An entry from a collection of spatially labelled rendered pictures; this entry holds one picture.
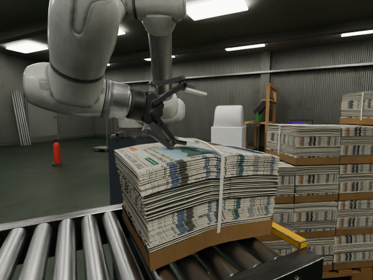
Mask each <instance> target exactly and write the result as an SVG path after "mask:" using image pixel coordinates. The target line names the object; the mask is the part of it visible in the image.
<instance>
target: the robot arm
mask: <svg viewBox="0 0 373 280"><path fill-rule="evenodd" d="M186 13H187V7H186V0H50V1H49V11H48V49H49V63H48V62H41V63H36V64H32V65H30V66H27V67H26V68H25V70H24V73H23V93H24V96H25V98H26V100H27V102H28V103H30V104H32V105H34V106H37V107H39V108H42V109H45V110H48V111H51V112H55V113H60V114H65V115H69V116H76V117H102V118H110V119H113V118H117V119H118V124H119V132H118V133H116V134H113V135H111V138H131V139H136V138H143V137H153V138H154V139H155V140H157V141H158V142H159V143H161V144H162V145H164V146H165V147H167V148H168V149H171V150H173V149H174V146H175V145H176V144H181V145H187V142H192V143H198V144H199V141H195V140H192V139H186V138H181V137H175V136H173V135H172V133H171V132H170V131H169V130H168V129H167V127H166V126H165V125H166V124H174V123H178V122H180V121H182V119H184V116H185V104H184V103H183V101H182V100H180V99H177V95H176V94H175V93H176V92H178V91H179V90H181V91H183V92H188V93H191V94H196V95H199V96H206V95H207V93H205V92H202V91H197V90H195V88H196V86H193V85H190V84H187V83H186V82H185V76H179V77H175V78H172V31H173V30H174V28H175V25H176V22H179V21H181V20H182V19H183V18H184V17H185V15H186ZM126 20H139V21H142V23H143V25H144V28H145V29H146V31H147V32H148V37H149V48H150V59H151V65H152V76H153V80H152V81H150V82H149V83H148V85H149V92H145V91H140V90H137V89H130V87H129V86H128V85H127V84H124V83H119V82H115V81H111V80H107V79H104V73H105V70H106V67H107V65H108V63H109V60H110V57H111V55H112V53H113V51H114V48H115V44H116V41H117V37H118V32H119V24H120V23H121V22H122V21H126ZM175 82H179V85H177V86H175V87H174V88H172V83H175ZM149 124H156V125H157V126H158V127H159V129H160V130H161V131H162V132H163V133H164V135H165V136H166V137H167V139H168V140H169V141H170V142H167V141H166V140H165V139H163V138H162V137H161V136H159V135H158V134H156V133H155V132H153V131H151V130H152V129H151V127H149Z"/></svg>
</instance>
